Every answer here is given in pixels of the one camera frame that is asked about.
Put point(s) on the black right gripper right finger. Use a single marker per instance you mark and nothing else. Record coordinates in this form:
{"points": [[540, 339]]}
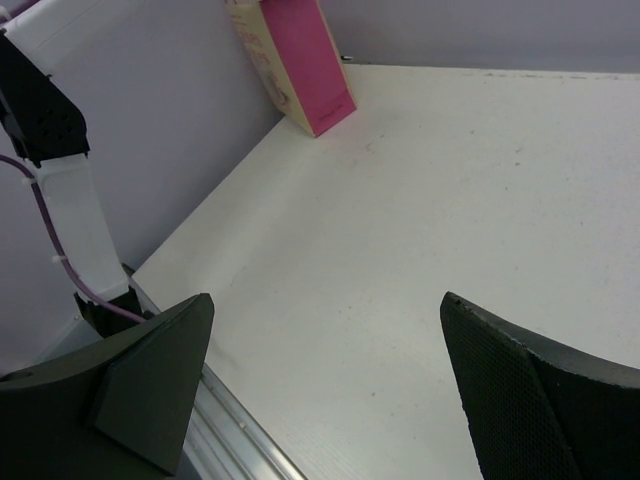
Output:
{"points": [[536, 408]]}

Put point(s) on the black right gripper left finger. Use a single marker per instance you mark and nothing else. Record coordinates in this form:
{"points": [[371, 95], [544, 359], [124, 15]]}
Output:
{"points": [[47, 411]]}

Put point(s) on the pink and cream paper bag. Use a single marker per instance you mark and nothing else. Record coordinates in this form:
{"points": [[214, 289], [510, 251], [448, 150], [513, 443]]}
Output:
{"points": [[294, 53]]}

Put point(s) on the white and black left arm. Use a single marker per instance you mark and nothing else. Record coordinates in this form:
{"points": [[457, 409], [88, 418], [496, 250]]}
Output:
{"points": [[49, 135]]}

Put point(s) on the aluminium table edge rail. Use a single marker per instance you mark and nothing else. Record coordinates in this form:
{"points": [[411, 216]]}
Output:
{"points": [[225, 425]]}

